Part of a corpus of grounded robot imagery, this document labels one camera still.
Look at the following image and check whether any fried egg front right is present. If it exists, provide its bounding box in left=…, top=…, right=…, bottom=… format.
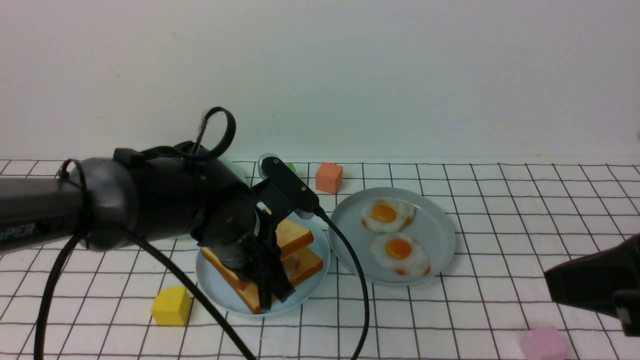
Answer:
left=369, top=232, right=432, bottom=277

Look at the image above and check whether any light blue plate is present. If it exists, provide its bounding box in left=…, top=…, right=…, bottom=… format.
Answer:
left=195, top=213, right=330, bottom=317

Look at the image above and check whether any fried egg back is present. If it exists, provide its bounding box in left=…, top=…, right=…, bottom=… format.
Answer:
left=360, top=198, right=415, bottom=233

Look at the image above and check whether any grey egg plate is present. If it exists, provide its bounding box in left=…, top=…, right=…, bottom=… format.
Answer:
left=330, top=187, right=457, bottom=286

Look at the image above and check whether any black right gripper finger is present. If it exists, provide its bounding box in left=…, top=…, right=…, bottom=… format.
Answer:
left=544, top=234, right=640, bottom=318

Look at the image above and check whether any fried egg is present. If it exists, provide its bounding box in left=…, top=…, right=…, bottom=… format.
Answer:
left=369, top=232, right=432, bottom=277
left=360, top=198, right=415, bottom=233

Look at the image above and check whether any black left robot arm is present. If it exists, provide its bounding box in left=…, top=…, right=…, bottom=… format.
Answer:
left=0, top=154, right=295, bottom=310

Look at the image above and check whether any green cube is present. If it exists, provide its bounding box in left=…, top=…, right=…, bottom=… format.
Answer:
left=285, top=162, right=297, bottom=174

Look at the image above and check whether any pink cube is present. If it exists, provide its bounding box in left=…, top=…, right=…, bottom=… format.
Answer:
left=519, top=326, right=569, bottom=360

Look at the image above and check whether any yellow cube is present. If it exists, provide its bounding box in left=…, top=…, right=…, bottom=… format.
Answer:
left=151, top=286, right=193, bottom=327

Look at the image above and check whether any orange cube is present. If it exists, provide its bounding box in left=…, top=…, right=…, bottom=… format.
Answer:
left=315, top=162, right=344, bottom=195

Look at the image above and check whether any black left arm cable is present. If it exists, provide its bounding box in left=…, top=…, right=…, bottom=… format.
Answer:
left=33, top=106, right=371, bottom=360

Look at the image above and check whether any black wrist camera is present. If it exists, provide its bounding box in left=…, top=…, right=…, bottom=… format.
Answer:
left=252, top=153, right=320, bottom=223

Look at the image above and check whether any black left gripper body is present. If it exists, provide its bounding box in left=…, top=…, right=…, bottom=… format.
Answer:
left=192, top=180, right=281, bottom=283

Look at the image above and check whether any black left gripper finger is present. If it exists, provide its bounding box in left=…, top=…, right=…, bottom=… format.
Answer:
left=247, top=235, right=275, bottom=312
left=263, top=235, right=295, bottom=303

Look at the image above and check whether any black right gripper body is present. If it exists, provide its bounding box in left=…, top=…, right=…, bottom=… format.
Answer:
left=612, top=289, right=640, bottom=338

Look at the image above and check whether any toast slice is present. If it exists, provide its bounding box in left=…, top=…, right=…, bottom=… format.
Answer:
left=275, top=219, right=314, bottom=260
left=196, top=244, right=330, bottom=316

